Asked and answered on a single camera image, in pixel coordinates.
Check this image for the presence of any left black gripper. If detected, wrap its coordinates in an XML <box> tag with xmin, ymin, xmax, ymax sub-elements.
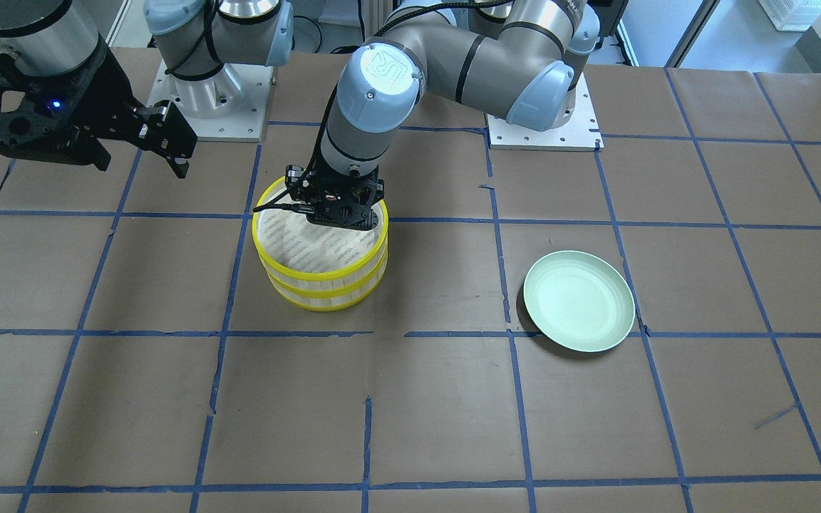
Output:
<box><xmin>284</xmin><ymin>165</ymin><xmax>384</xmax><ymax>230</ymax></box>

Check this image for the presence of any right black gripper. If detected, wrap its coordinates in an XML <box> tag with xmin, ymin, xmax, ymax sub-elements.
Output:
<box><xmin>71</xmin><ymin>43</ymin><xmax>197</xmax><ymax>180</ymax></box>

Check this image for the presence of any yellow steamer layer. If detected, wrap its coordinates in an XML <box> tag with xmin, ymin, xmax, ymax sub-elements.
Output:
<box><xmin>261</xmin><ymin>249</ymin><xmax>388</xmax><ymax>312</ymax></box>
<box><xmin>252</xmin><ymin>201</ymin><xmax>390</xmax><ymax>286</ymax></box>

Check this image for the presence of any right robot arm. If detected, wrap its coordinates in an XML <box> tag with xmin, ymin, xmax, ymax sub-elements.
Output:
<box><xmin>0</xmin><ymin>1</ymin><xmax>294</xmax><ymax>178</ymax></box>

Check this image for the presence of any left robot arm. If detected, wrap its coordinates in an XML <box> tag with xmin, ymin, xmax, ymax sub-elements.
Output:
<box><xmin>255</xmin><ymin>1</ymin><xmax>597</xmax><ymax>231</ymax></box>

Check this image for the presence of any green bowl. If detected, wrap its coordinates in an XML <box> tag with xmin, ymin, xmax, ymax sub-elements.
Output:
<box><xmin>522</xmin><ymin>250</ymin><xmax>636</xmax><ymax>353</ymax></box>

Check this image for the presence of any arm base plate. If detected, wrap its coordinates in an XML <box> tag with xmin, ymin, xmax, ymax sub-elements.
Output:
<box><xmin>485</xmin><ymin>71</ymin><xmax>605</xmax><ymax>152</ymax></box>
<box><xmin>148</xmin><ymin>62</ymin><xmax>276</xmax><ymax>143</ymax></box>

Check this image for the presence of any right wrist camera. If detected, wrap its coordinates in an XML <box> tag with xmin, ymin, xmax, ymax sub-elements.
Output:
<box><xmin>0</xmin><ymin>51</ymin><xmax>111</xmax><ymax>171</ymax></box>

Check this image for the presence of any aluminium frame post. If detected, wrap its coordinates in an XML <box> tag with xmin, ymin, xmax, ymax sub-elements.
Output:
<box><xmin>358</xmin><ymin>0</ymin><xmax>396</xmax><ymax>43</ymax></box>

